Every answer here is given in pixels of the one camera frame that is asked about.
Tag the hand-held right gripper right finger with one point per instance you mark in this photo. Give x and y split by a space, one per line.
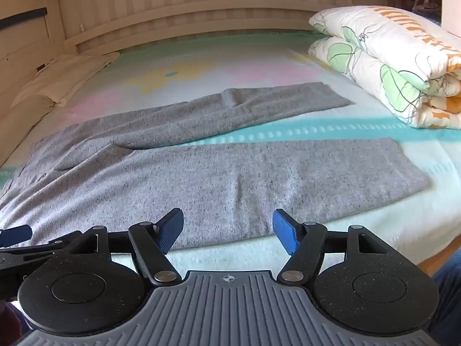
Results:
284 231

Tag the person's leg in blue jeans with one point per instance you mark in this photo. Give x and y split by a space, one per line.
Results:
446 288

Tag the folded floral quilt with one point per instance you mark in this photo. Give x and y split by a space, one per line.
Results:
396 61

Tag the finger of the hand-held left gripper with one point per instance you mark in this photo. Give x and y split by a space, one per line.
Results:
39 253
14 233

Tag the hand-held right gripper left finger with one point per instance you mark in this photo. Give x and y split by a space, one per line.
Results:
171 231

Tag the pastel printed blanket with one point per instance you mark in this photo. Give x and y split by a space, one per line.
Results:
360 129

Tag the cream pillow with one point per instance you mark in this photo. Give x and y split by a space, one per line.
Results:
61 77

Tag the grey pants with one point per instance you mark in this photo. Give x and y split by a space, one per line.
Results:
201 183

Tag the cream wooden bed frame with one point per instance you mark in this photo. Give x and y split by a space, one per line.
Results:
180 10

